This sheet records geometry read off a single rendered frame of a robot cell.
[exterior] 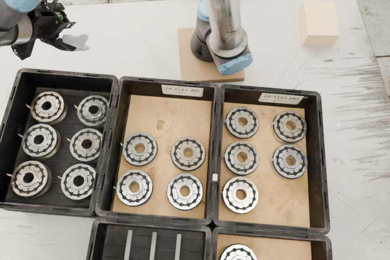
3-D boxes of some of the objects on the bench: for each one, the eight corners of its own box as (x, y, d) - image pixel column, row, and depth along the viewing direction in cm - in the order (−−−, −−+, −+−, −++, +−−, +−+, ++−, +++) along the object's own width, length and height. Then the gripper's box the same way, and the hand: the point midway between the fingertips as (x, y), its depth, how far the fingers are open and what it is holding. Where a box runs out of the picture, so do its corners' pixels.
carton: (297, 13, 134) (303, 0, 127) (325, 13, 134) (333, 0, 127) (302, 46, 128) (308, 35, 121) (331, 46, 128) (340, 35, 121)
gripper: (62, 49, 69) (110, 40, 87) (3, -29, 67) (64, -21, 85) (39, 72, 72) (90, 59, 90) (-18, -2, 70) (45, 0, 89)
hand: (71, 26), depth 89 cm, fingers open, 14 cm apart
